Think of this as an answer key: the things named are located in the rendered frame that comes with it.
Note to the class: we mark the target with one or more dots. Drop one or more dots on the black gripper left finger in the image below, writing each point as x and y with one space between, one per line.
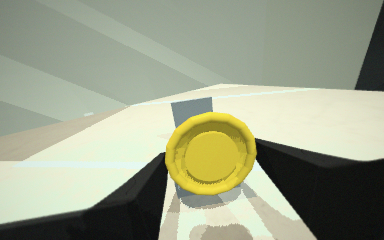
131 212

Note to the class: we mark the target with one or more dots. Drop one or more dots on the grey dish rack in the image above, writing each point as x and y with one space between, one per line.
182 111

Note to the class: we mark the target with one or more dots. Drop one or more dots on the yellow plate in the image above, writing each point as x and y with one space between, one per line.
210 153

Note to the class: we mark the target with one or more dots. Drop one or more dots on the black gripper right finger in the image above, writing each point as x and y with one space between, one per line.
337 198

